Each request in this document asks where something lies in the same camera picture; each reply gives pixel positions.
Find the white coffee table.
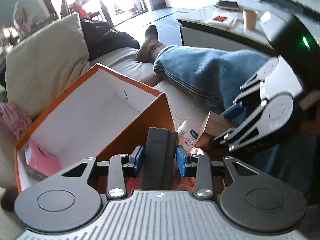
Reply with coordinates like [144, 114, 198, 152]
[177, 6, 276, 56]

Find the black rectangular case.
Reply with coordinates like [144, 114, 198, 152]
[139, 127, 177, 190]

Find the right leg in jeans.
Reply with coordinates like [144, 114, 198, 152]
[135, 24, 281, 181]

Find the pink package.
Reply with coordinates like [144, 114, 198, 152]
[24, 140, 62, 180]

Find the black quilted jacket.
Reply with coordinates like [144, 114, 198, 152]
[80, 17, 140, 61]

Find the cream sofa cushion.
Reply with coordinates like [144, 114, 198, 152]
[5, 14, 90, 119]

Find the brown cardboard box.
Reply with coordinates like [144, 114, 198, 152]
[195, 111, 239, 155]

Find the beige sofa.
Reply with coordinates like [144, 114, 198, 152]
[0, 45, 216, 240]

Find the white blue carton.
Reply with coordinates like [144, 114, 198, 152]
[177, 117, 199, 154]

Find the black notebook on table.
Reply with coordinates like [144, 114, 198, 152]
[215, 0, 240, 11]

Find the orange cardboard box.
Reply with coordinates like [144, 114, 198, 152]
[15, 64, 174, 191]

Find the brown paper cup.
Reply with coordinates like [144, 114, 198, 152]
[242, 9, 258, 30]

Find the pink crumpled cloth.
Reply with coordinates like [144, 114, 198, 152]
[1, 102, 33, 140]

